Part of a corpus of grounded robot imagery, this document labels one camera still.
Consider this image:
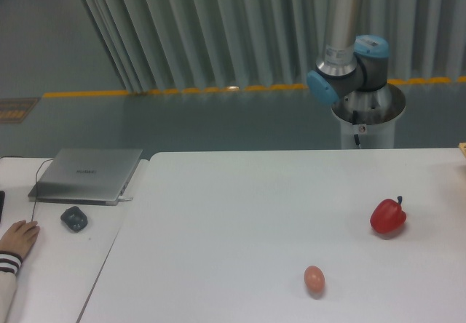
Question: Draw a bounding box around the silver closed laptop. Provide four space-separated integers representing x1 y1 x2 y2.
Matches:
28 148 143 205

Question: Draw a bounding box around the black mouse cable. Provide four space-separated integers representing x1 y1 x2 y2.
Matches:
28 158 55 226

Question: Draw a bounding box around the black pedestal cable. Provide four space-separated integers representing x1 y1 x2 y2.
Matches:
351 110 363 150

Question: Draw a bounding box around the red bell pepper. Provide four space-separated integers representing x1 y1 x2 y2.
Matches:
370 196 407 234

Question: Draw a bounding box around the person's hand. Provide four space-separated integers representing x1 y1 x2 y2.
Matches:
1 220 40 260

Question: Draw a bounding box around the black keyboard edge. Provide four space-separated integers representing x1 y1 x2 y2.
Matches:
0 190 6 222

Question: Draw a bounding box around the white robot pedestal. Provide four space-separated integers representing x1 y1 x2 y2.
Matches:
331 84 406 149

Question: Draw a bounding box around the white pleated curtain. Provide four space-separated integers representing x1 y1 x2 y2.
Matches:
82 0 465 93

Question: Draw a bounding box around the white usb plug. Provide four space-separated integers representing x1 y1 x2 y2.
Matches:
118 196 133 202

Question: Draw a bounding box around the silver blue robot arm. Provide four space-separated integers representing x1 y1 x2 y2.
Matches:
307 0 389 105

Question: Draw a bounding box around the forearm in white sleeve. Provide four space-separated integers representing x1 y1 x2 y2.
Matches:
0 251 23 322

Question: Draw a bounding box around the wooden basket corner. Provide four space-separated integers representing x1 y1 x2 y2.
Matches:
458 142 466 158

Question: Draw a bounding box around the black earbuds case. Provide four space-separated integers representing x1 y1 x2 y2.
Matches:
60 206 88 233

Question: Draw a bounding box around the brown egg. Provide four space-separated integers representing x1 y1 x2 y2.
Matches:
304 266 325 294

